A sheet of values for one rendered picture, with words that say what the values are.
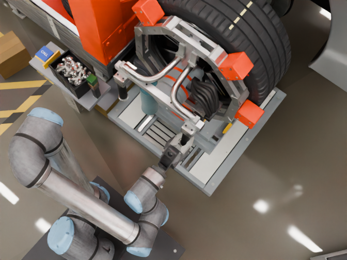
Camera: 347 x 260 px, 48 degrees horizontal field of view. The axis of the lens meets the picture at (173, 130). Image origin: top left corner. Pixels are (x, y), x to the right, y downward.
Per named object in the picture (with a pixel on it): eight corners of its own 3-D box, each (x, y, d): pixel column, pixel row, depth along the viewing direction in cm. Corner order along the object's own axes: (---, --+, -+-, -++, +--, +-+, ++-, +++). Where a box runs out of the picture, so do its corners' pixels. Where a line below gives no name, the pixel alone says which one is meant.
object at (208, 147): (242, 112, 247) (246, 107, 238) (208, 156, 237) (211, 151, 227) (179, 67, 255) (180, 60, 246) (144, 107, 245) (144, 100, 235)
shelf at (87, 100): (111, 88, 211) (110, 86, 208) (89, 111, 206) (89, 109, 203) (51, 43, 218) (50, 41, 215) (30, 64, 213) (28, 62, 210)
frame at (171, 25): (232, 125, 191) (261, 74, 139) (223, 135, 189) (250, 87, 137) (144, 61, 199) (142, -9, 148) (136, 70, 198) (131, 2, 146)
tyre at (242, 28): (162, 22, 211) (261, 98, 205) (135, 52, 204) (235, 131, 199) (178, -71, 148) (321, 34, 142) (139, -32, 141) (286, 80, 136)
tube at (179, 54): (185, 60, 156) (187, 46, 146) (154, 94, 150) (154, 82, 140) (150, 35, 159) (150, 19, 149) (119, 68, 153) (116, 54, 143)
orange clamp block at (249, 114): (243, 104, 169) (261, 116, 167) (233, 117, 166) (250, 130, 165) (247, 98, 162) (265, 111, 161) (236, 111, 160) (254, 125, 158)
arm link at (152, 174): (141, 172, 153) (160, 188, 151) (149, 163, 154) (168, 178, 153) (141, 177, 161) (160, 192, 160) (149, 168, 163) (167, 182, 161)
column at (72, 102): (91, 102, 253) (79, 72, 213) (80, 113, 250) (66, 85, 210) (79, 93, 254) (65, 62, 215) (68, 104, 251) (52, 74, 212)
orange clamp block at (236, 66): (238, 67, 148) (254, 65, 140) (226, 81, 145) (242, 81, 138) (228, 52, 145) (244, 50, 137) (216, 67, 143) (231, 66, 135)
